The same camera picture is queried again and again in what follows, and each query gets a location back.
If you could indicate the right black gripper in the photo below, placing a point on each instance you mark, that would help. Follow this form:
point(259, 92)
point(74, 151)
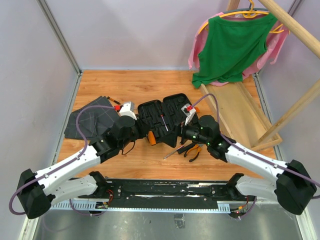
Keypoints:
point(183, 131)

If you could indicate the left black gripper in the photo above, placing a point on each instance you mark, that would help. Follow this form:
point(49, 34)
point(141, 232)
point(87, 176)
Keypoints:
point(136, 123)

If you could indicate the orange-handled screwdriver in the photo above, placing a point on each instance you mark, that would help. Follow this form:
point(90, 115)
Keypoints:
point(151, 138)

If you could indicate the black-handled screwdriver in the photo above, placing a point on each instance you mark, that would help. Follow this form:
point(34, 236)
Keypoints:
point(165, 125)

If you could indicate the black plastic tool case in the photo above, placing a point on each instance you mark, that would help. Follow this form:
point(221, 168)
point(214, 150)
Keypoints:
point(170, 107)

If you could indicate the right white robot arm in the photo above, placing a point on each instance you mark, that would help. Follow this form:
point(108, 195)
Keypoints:
point(288, 183)

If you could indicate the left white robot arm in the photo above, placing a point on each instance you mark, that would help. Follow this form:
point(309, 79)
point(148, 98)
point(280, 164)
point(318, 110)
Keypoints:
point(38, 191)

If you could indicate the orange-black pliers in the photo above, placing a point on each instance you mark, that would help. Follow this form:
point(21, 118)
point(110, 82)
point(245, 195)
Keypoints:
point(195, 148)

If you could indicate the grey checked cloth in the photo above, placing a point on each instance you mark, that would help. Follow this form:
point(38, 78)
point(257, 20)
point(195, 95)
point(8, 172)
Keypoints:
point(93, 121)

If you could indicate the wooden tray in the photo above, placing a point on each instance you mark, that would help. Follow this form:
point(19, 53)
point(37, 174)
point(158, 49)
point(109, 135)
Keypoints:
point(240, 116)

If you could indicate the silver metal file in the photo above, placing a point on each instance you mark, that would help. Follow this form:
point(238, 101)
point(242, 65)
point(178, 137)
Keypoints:
point(173, 152)

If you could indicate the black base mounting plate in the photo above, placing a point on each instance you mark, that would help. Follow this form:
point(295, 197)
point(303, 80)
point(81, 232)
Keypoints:
point(167, 194)

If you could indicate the green sleeveless shirt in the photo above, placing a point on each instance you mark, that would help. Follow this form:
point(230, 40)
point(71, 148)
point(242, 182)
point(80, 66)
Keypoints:
point(231, 47)

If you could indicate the pink shirt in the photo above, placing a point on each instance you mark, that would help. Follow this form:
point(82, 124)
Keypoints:
point(274, 44)

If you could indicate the yellow clothes hanger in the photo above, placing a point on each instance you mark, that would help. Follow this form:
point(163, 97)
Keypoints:
point(252, 13)

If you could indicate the claw hammer black handle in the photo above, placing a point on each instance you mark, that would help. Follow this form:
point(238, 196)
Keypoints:
point(185, 148)

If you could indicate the aluminium frame rail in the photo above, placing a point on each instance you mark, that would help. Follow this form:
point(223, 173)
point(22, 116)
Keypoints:
point(59, 35)

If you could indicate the wooden rack frame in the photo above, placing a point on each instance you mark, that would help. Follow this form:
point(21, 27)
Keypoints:
point(292, 86)

